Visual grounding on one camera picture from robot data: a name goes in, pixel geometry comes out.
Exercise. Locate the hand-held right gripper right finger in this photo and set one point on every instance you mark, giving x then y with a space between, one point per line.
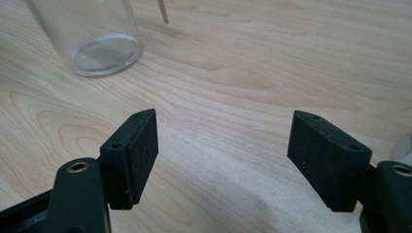
327 161

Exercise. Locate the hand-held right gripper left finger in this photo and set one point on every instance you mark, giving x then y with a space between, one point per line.
129 161

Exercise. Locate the clear glass jar with hinged lid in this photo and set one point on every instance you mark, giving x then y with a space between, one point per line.
87 35

